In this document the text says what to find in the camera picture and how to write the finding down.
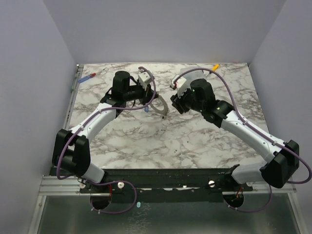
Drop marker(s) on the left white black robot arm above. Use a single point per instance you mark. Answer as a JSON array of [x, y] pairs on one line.
[[72, 147]]

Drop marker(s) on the aluminium left side rail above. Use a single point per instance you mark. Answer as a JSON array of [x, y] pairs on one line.
[[74, 91]]

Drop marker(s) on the yellow handled screwdriver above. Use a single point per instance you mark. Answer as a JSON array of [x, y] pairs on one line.
[[214, 69]]

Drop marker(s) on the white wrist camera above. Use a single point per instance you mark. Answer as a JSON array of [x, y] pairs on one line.
[[144, 80], [180, 86]]

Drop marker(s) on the clear plastic screw box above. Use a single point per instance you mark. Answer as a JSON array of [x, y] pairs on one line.
[[198, 74]]

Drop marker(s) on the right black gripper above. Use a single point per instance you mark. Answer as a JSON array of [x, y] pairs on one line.
[[180, 101]]

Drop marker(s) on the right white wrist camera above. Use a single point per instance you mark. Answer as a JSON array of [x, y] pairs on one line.
[[180, 86]]

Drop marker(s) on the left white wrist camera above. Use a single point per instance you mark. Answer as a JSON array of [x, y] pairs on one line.
[[144, 80]]

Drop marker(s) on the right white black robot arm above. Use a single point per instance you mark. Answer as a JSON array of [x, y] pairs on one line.
[[278, 163]]

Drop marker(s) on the aluminium rail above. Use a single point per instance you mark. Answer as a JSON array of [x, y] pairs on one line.
[[74, 91], [52, 186]]

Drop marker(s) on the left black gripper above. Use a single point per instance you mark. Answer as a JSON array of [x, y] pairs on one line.
[[146, 94]]

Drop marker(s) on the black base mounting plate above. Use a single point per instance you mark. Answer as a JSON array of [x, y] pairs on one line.
[[166, 185]]

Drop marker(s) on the aluminium front rail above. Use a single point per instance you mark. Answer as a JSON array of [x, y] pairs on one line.
[[52, 186]]

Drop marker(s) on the blue red handled screwdriver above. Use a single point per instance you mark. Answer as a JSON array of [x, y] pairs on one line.
[[85, 78]]

